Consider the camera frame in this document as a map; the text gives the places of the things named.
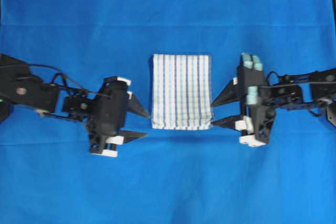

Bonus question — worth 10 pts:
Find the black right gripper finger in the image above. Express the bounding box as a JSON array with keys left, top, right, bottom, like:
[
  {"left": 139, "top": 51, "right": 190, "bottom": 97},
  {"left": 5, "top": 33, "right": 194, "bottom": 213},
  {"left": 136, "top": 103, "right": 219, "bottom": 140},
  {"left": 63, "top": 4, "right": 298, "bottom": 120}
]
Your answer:
[
  {"left": 211, "top": 80, "right": 243, "bottom": 107},
  {"left": 211, "top": 115, "right": 247, "bottom": 131}
]

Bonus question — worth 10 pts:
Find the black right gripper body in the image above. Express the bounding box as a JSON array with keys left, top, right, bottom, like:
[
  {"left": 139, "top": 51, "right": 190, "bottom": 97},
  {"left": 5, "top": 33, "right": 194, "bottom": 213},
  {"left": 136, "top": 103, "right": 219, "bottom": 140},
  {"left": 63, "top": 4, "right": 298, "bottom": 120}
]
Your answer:
[{"left": 233, "top": 53, "right": 276, "bottom": 147}]

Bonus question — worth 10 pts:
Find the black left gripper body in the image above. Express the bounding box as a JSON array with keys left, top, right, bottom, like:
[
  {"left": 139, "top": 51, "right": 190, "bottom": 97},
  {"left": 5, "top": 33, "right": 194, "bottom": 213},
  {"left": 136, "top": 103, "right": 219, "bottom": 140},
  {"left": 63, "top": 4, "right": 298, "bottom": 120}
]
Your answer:
[{"left": 86, "top": 77, "right": 131, "bottom": 157}]

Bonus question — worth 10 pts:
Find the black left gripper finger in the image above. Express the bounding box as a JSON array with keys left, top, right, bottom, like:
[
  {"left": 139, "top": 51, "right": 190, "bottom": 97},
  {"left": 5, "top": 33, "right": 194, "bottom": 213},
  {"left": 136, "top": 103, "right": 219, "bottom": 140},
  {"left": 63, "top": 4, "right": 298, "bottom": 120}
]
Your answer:
[
  {"left": 119, "top": 130, "right": 147, "bottom": 144},
  {"left": 127, "top": 94, "right": 150, "bottom": 118}
]

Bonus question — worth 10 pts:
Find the striped white blue towel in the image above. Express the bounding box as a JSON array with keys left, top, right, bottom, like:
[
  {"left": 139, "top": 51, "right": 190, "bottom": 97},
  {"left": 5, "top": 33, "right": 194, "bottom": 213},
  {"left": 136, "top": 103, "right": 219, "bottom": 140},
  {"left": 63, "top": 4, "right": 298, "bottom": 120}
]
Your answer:
[{"left": 152, "top": 54, "right": 213, "bottom": 131}]

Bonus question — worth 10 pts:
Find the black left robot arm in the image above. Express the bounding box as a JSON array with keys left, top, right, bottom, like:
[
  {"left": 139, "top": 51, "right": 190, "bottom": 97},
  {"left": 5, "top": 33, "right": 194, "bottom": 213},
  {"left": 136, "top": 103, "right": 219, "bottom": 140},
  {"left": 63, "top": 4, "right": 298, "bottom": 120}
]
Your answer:
[{"left": 1, "top": 54, "right": 150, "bottom": 157}]

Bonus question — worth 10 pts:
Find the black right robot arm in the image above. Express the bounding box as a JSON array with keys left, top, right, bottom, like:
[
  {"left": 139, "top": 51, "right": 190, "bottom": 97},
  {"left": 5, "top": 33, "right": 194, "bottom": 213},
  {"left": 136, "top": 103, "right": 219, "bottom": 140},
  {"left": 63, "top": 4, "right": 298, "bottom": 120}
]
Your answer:
[{"left": 211, "top": 53, "right": 335, "bottom": 147}]

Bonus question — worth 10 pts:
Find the blue table cloth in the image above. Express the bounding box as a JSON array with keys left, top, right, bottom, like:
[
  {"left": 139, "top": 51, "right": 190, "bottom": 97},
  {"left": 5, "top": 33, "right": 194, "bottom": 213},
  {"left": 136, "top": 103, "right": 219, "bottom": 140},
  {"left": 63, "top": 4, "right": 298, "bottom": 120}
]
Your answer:
[{"left": 1, "top": 0, "right": 335, "bottom": 223}]

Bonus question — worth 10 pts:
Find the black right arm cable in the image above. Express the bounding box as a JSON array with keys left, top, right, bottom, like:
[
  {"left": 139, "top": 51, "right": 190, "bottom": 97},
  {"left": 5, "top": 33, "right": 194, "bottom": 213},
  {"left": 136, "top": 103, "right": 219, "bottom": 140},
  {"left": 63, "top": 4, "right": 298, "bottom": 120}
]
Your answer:
[{"left": 259, "top": 70, "right": 316, "bottom": 88}]

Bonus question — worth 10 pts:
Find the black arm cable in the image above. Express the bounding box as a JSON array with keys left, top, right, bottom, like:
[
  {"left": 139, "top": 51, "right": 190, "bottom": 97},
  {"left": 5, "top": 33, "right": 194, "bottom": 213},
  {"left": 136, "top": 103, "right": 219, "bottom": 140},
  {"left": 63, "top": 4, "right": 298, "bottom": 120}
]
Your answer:
[
  {"left": 259, "top": 70, "right": 316, "bottom": 88},
  {"left": 26, "top": 62, "right": 111, "bottom": 99}
]

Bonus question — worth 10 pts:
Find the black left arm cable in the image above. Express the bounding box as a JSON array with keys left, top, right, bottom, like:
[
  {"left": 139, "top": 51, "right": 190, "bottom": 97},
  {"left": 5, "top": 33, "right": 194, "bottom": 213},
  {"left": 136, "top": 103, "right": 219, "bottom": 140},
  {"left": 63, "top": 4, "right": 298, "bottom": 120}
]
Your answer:
[{"left": 26, "top": 62, "right": 111, "bottom": 99}]

